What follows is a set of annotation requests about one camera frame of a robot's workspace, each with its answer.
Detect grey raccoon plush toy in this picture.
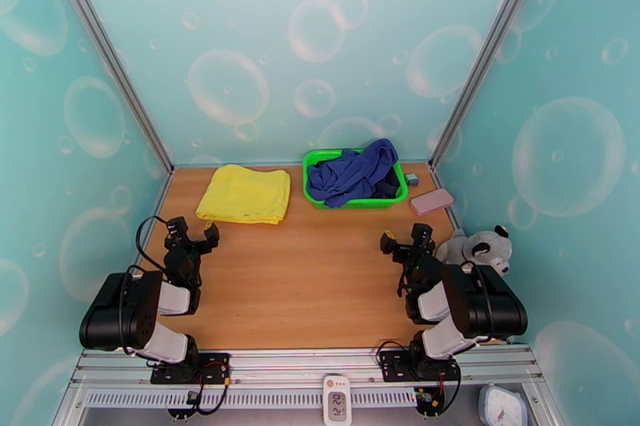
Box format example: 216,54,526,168
436,225,512,276

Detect white digital clock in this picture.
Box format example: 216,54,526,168
322,374,353,426

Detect white slotted cable duct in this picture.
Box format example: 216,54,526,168
82,388,418,410

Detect yellow trousers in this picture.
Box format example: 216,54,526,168
194,164,292,226

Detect pale blue analog clock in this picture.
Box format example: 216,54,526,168
477,383,529,426

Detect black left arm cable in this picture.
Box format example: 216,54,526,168
134,215,171,271

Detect green plastic basket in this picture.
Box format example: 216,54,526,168
302,148,409,211

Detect pink rectangular case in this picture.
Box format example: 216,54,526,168
409,188,455,217

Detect aluminium mounting rail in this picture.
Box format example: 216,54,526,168
70,344,543,388

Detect dark navy garment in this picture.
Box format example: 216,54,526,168
370,174,402,201

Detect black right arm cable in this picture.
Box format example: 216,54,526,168
396,259,417,299

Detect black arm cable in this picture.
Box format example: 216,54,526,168
134,215,171,271
396,259,417,299

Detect power wires with yellow plug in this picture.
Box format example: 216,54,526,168
412,372,457,418
167,363,232,422

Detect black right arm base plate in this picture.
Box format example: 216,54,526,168
377,348,461,383

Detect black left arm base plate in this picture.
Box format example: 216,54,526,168
150,352,232,386

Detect blue garment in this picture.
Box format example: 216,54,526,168
306,137,401,209

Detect aluminium frame post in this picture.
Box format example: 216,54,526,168
429,0,556,171
38,0,177,176

